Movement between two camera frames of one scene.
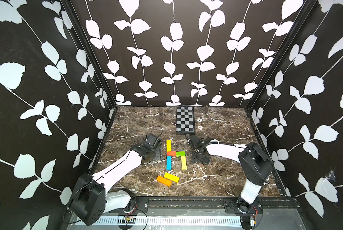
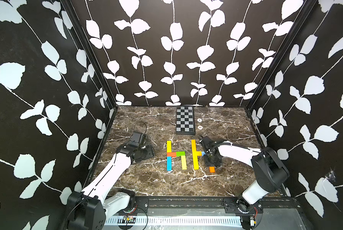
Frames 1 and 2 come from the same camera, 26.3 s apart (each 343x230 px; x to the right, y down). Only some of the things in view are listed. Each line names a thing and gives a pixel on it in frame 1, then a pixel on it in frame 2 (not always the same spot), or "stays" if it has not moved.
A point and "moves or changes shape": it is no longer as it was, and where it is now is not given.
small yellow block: x=184 y=164 stays
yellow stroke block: x=168 y=145 stays
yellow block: x=171 y=177 moves or changes shape
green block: x=179 y=154 stays
